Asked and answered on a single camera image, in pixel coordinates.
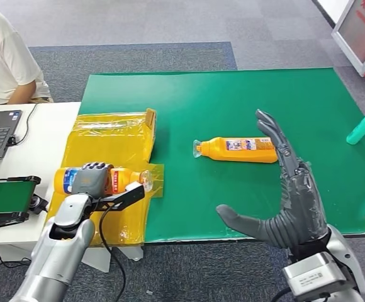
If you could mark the yellow plastic wrapped box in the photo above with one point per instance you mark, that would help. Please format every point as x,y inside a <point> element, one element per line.
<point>106,141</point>

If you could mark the red and white sign cabinet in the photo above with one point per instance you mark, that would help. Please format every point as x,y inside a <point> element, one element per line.
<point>359,33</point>

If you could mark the green table mat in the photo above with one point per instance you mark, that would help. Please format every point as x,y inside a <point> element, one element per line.
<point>217,100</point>

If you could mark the white table base plate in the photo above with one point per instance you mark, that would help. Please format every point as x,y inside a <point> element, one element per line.
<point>97,258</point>

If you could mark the person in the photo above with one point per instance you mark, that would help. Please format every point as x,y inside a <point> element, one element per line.
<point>3,58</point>

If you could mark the teal plastic bottle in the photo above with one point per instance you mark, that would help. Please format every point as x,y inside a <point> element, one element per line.
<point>363,126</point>

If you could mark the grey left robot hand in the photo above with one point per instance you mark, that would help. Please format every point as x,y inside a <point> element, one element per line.
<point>89,181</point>

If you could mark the small green belt conveyor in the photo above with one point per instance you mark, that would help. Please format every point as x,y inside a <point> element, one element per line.
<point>9,196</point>

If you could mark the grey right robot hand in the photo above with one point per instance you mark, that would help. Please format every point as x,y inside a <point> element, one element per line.
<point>298,208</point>

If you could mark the orange detergent bottle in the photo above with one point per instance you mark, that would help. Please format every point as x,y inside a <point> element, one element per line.
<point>233,154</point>
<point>122,177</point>

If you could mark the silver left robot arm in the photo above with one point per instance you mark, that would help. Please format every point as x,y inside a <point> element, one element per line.
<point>57,250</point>

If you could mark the white table foot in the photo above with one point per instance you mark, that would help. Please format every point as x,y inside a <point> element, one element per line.
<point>132,253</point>

